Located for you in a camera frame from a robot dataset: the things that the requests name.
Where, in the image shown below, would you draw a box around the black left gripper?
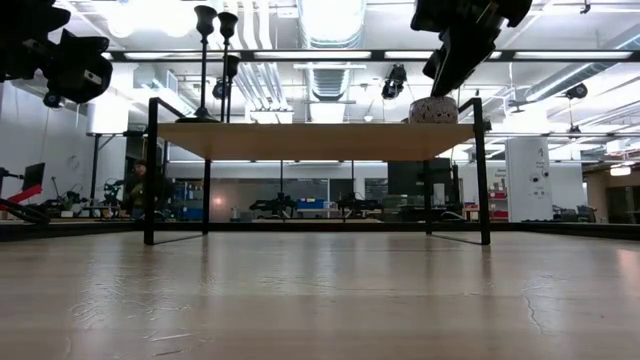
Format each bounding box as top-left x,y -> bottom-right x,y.
42,29 -> 114,104

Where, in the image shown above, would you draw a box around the red and black equipment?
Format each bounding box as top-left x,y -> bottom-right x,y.
0,162 -> 47,211

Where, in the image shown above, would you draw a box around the red shelf boxes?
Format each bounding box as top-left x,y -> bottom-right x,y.
464,189 -> 509,221

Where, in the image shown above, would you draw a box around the wooden shelf riser black legs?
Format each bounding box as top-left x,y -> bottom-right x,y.
143,97 -> 491,247

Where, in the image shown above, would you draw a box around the black metal candlestick holder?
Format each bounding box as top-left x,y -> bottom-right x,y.
218,10 -> 240,124
224,53 -> 242,124
174,4 -> 221,125

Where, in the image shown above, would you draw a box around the black background cabinet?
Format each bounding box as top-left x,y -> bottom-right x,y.
387,158 -> 454,221

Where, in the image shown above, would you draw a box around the white panel on stand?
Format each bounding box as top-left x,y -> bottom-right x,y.
85,102 -> 130,136

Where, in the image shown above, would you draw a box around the white column cabinet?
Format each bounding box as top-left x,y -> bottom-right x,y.
504,136 -> 554,223

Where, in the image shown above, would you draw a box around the person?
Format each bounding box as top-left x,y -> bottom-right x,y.
121,158 -> 176,221

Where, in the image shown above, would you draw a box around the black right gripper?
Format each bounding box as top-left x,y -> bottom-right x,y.
409,0 -> 534,98

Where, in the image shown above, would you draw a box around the black aluminium rig frame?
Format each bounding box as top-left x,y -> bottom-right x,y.
0,48 -> 640,242

